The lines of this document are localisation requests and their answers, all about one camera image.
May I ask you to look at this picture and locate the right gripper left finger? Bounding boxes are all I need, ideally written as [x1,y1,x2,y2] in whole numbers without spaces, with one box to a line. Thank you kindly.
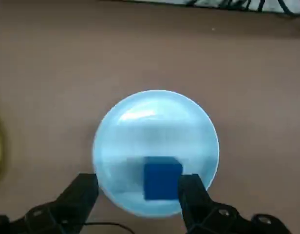
[0,172,99,234]

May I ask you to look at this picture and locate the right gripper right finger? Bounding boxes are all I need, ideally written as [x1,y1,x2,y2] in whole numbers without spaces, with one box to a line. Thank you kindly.
[177,173,293,234]

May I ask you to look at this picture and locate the blue cube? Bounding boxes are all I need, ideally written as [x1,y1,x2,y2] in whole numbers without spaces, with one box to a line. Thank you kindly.
[143,156,184,201]

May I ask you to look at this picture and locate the light blue plate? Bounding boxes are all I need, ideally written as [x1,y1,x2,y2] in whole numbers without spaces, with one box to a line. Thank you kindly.
[93,89,220,217]

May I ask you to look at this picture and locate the thin black cable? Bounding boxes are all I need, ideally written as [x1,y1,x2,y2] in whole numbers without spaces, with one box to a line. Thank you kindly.
[84,221,132,234]

